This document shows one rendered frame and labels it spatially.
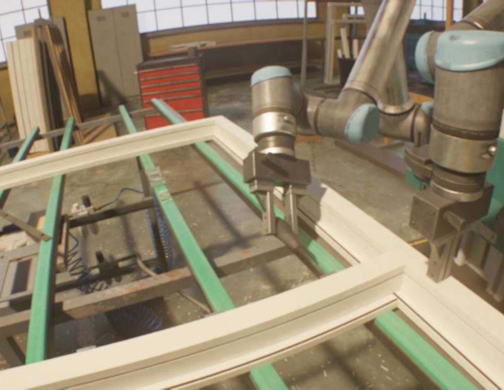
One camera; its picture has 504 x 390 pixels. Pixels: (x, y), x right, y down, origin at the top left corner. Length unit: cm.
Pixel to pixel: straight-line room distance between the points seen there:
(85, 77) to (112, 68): 57
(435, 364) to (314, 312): 20
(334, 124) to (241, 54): 795
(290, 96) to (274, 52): 829
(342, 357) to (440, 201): 125
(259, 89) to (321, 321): 47
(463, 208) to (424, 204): 6
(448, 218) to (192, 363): 38
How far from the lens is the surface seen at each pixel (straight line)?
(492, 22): 70
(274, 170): 71
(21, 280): 122
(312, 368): 162
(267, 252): 83
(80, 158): 142
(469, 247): 169
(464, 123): 45
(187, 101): 410
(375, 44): 91
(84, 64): 766
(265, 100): 76
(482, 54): 44
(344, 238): 75
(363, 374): 161
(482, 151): 47
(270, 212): 70
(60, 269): 135
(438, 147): 48
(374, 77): 86
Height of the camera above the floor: 130
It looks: 27 degrees down
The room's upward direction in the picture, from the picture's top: 5 degrees counter-clockwise
